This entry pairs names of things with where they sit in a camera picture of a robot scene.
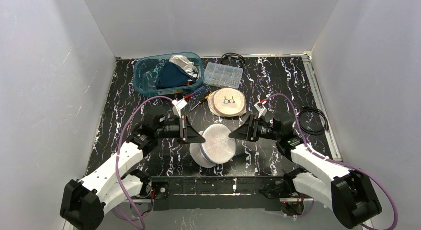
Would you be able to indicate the dark blue lace bra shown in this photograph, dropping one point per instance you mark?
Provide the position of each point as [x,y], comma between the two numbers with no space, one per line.
[172,75]

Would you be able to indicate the teal plastic bin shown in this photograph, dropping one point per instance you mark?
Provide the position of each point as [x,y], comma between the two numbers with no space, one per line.
[146,70]

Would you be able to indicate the red blue screwdriver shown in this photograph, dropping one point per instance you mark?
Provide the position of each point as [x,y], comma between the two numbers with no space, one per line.
[195,93]

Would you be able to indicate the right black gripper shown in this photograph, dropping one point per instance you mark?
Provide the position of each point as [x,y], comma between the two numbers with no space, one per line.
[252,128]

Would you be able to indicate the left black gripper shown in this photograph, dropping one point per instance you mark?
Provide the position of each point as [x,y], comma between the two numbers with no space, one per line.
[183,129]

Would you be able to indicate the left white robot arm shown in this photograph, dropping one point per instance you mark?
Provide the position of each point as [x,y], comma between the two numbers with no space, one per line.
[85,202]

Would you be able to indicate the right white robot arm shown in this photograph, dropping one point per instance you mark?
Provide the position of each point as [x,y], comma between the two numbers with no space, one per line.
[348,193]

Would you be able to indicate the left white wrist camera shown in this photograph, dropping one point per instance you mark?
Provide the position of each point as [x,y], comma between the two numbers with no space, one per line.
[178,105]

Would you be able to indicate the yellow black screwdriver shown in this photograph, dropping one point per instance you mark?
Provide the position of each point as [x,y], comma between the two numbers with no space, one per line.
[201,100]

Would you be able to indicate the white cloth in bin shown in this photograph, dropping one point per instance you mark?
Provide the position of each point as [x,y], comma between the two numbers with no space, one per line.
[186,65]

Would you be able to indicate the clear plastic screw box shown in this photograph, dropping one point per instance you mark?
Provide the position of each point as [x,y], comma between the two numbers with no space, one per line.
[219,75]

